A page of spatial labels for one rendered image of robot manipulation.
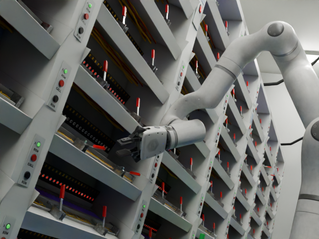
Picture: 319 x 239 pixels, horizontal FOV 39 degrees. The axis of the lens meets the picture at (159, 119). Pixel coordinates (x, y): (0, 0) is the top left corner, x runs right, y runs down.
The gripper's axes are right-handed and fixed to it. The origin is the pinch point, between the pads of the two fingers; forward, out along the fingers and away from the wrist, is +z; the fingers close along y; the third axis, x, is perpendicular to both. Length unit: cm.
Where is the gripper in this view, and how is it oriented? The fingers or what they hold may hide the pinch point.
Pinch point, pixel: (124, 147)
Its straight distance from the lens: 143.9
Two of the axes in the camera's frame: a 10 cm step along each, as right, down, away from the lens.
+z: -8.2, 1.6, -5.5
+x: -5.7, -4.0, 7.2
